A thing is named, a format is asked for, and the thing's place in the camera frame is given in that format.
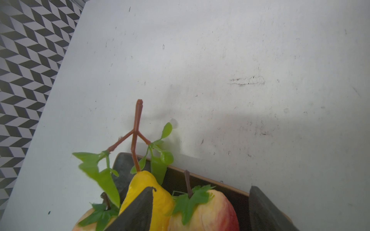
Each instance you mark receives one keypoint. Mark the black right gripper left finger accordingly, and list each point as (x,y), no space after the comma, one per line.
(137,216)

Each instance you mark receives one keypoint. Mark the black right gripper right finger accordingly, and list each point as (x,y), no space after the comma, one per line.
(264,215)

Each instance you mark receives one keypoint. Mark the peach fake apple green leaf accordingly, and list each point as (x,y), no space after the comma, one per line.
(99,217)

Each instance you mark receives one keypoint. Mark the yellow fake pear with leaves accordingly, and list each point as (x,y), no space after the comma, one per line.
(97,167)

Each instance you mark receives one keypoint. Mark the red strawberry shaped fake fruit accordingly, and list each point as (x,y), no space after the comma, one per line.
(202,208)

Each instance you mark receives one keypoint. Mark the black tray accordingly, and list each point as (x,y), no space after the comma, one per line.
(239,199)

